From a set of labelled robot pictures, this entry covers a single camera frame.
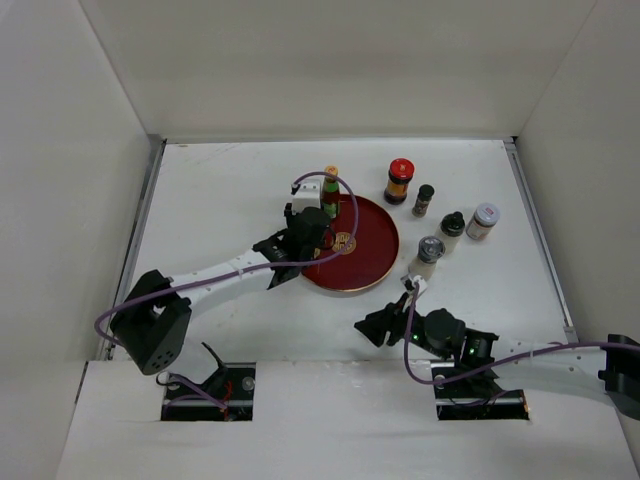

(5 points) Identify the white-lid red-label jar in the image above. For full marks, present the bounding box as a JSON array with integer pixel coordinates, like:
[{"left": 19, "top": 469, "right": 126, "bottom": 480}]
[{"left": 465, "top": 202, "right": 500, "bottom": 241}]

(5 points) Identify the left aluminium table rail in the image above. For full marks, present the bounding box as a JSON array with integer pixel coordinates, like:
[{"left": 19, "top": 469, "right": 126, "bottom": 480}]
[{"left": 97, "top": 133, "right": 167, "bottom": 361}]

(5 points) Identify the green red sauce bottle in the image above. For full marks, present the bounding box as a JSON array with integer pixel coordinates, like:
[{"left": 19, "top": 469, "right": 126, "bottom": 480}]
[{"left": 321, "top": 165, "right": 340, "bottom": 219}]

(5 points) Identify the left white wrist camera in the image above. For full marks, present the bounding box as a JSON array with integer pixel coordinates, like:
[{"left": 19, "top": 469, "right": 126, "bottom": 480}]
[{"left": 291, "top": 179, "right": 322, "bottom": 214}]

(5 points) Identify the small black-lid pepper bottle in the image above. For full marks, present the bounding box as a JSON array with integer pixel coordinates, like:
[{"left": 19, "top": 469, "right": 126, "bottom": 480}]
[{"left": 412, "top": 184, "right": 435, "bottom": 218}]

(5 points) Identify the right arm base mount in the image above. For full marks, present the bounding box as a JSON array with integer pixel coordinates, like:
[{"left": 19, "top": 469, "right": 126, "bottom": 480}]
[{"left": 434, "top": 371, "right": 529, "bottom": 421}]

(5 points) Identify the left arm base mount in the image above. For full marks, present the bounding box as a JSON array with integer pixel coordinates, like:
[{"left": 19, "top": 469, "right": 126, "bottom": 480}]
[{"left": 155, "top": 342, "right": 257, "bottom": 422}]

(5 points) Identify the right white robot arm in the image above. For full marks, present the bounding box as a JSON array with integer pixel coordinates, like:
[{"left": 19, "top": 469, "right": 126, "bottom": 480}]
[{"left": 354, "top": 295, "right": 639, "bottom": 420}]

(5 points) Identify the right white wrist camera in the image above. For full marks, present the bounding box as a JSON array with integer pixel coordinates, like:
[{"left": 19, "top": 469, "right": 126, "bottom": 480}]
[{"left": 401, "top": 273, "right": 428, "bottom": 300}]

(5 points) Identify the black-cap white shaker bottle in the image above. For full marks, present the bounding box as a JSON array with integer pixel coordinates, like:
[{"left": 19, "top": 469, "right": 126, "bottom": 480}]
[{"left": 436, "top": 211, "right": 466, "bottom": 254}]

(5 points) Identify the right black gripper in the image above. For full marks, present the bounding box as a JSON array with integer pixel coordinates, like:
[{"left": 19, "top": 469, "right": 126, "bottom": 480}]
[{"left": 354, "top": 291, "right": 450, "bottom": 360}]

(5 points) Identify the right aluminium table rail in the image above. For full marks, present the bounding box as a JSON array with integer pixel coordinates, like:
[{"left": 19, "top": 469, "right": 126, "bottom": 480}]
[{"left": 503, "top": 137, "right": 579, "bottom": 342}]

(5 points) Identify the red round tray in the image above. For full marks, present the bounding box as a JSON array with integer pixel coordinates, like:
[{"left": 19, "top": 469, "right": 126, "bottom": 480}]
[{"left": 302, "top": 196, "right": 400, "bottom": 292}]

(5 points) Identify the grey-cap white shaker bottle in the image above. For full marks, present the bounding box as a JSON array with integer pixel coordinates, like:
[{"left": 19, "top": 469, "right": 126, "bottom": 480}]
[{"left": 408, "top": 236, "right": 446, "bottom": 281}]

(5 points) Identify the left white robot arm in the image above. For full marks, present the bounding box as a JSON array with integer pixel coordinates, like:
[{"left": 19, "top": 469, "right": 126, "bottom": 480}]
[{"left": 109, "top": 207, "right": 330, "bottom": 399}]

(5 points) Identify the aluminium table rail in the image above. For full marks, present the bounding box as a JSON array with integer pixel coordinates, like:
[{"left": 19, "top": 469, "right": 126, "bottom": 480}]
[
  {"left": 97, "top": 133, "right": 167, "bottom": 361},
  {"left": 503, "top": 137, "right": 579, "bottom": 342}
]

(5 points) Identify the red-lid dark sauce jar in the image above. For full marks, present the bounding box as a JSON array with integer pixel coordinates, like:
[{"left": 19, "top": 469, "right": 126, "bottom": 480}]
[{"left": 384, "top": 158, "right": 415, "bottom": 205}]

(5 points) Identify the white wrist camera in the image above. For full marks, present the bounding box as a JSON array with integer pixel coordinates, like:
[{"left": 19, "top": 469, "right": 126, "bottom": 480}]
[
  {"left": 291, "top": 179, "right": 322, "bottom": 214},
  {"left": 401, "top": 273, "right": 428, "bottom": 300}
]

